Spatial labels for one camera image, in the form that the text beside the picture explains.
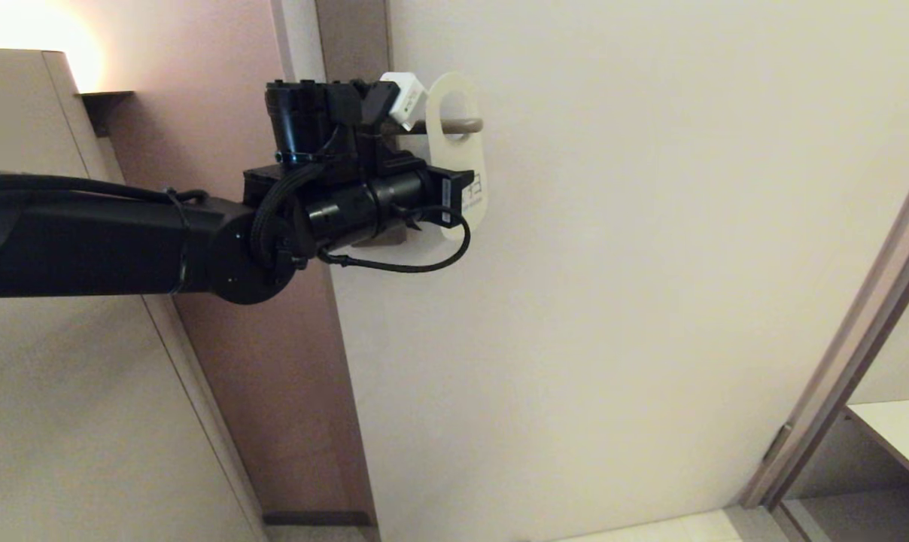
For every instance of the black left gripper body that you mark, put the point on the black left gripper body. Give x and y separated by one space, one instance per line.
372 211

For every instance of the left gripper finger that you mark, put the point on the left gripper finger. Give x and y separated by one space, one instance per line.
464 182

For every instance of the white and blue door hanger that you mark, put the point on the white and blue door hanger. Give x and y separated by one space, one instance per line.
471 222

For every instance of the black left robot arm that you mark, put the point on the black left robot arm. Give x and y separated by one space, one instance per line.
86 241

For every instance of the brown door lock plate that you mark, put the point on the brown door lock plate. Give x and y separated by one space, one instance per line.
353 38

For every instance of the dark baseboard strip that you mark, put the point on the dark baseboard strip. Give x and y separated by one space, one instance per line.
315 519

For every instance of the beige closet shelf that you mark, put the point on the beige closet shelf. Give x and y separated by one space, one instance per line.
902 436

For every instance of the black left camera bracket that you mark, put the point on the black left camera bracket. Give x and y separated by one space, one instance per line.
394 162

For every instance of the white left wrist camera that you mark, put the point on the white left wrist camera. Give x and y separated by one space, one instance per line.
405 98

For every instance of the dark wall lamp bracket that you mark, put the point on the dark wall lamp bracket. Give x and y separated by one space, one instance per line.
108 105

